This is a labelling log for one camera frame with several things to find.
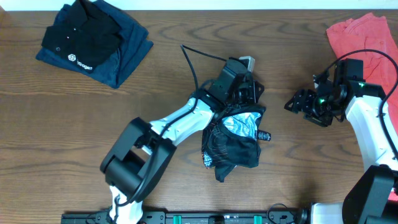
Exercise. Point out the folded navy blue shirt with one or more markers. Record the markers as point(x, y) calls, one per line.
point(118, 67)

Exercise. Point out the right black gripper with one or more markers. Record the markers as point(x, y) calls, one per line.
point(302, 100)

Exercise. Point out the black printed cycling jersey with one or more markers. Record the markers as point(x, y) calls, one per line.
point(232, 139)

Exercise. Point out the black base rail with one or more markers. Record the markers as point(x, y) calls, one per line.
point(276, 216)

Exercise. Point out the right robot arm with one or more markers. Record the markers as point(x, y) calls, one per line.
point(369, 200)

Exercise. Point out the folded black polo shirt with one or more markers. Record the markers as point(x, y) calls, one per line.
point(86, 37)

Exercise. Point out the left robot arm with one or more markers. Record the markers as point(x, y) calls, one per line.
point(140, 156)

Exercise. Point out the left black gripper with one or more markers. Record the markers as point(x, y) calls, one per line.
point(255, 91)

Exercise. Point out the red t-shirt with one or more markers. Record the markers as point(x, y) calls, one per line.
point(368, 32)

